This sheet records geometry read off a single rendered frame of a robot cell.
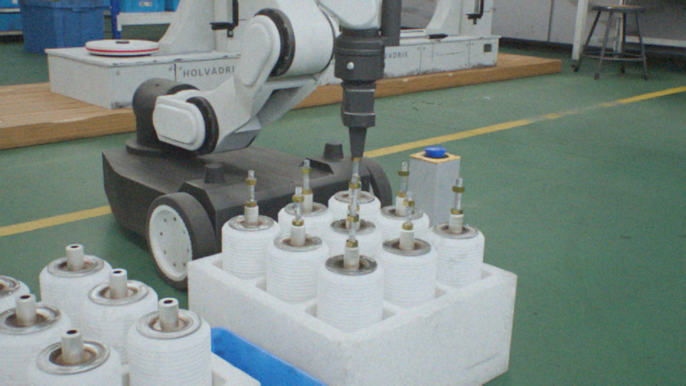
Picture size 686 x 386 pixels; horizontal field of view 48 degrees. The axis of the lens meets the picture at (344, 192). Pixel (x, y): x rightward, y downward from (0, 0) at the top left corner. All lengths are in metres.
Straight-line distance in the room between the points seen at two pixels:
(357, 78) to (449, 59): 3.29
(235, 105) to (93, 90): 1.61
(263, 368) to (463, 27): 3.93
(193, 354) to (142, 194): 0.96
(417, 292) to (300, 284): 0.18
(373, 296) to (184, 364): 0.30
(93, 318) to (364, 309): 0.36
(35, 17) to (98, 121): 2.77
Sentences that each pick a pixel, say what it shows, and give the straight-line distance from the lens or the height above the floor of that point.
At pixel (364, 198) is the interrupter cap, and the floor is 0.25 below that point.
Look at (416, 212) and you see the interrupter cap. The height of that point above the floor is 0.25.
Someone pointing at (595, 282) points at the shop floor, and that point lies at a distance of 1.82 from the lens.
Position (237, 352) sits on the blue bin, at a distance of 1.21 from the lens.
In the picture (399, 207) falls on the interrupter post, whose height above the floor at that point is 0.26.
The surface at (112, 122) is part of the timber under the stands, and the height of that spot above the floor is 0.05.
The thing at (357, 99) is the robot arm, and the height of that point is 0.44.
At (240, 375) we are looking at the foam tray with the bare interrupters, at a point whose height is 0.18.
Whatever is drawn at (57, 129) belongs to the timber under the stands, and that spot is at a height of 0.05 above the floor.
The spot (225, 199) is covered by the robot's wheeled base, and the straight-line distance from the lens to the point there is 1.61.
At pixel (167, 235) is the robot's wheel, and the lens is 1.67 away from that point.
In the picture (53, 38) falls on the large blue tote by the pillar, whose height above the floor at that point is 0.12.
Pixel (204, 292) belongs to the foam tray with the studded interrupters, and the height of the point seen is 0.14.
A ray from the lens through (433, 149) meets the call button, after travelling 1.48.
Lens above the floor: 0.66
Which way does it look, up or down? 16 degrees down
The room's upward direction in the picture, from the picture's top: 2 degrees clockwise
